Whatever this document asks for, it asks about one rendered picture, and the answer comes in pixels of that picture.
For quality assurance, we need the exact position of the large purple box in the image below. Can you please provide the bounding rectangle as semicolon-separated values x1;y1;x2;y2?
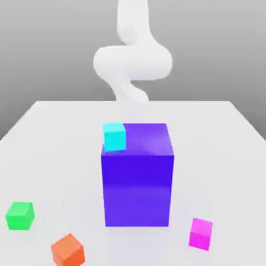
100;123;175;228

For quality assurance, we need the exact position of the small magenta cube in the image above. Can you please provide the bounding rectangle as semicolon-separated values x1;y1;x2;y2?
188;217;214;251

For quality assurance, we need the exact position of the small cyan cube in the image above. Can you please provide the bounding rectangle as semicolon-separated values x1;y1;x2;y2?
102;122;127;152

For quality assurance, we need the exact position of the small green cube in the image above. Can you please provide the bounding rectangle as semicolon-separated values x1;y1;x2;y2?
5;202;35;231

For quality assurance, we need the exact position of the small orange cube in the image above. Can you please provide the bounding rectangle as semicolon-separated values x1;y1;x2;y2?
50;233;86;266

